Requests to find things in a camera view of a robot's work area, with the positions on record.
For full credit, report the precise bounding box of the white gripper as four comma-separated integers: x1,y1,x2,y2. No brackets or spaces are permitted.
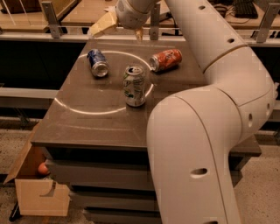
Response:
87,0,155,41

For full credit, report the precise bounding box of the blue pepsi can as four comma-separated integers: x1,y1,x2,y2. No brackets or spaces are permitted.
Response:
87,49,109,78

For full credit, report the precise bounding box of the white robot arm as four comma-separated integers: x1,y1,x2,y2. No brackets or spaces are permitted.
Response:
89,0,277,224

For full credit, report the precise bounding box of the orange soda can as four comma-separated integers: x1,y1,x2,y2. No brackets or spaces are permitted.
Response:
150,49,182,72

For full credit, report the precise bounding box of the green white soda can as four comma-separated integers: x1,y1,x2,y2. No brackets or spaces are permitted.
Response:
123,65,145,107

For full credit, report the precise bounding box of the grey drawer cabinet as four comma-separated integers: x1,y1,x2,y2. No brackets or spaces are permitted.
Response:
30,39,263,224

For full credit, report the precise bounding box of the black keyboard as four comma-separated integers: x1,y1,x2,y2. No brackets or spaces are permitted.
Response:
233,0,258,19

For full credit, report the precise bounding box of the orange ball in box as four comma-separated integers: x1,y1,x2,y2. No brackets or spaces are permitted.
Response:
38,162,50,176

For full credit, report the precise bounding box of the cardboard box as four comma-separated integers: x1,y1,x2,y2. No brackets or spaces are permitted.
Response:
4,124,70,216

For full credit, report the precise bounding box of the middle metal bracket post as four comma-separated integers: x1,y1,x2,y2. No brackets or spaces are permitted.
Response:
149,3,160,40

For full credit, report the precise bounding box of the metal bracket post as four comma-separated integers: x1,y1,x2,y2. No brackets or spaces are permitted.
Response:
149,3,160,40
254,3,280,44
42,1,62,39

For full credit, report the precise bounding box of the left metal bracket post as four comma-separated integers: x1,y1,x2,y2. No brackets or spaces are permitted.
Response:
42,1,62,39

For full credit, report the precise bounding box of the right metal bracket post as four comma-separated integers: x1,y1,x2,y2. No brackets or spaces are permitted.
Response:
254,3,280,44

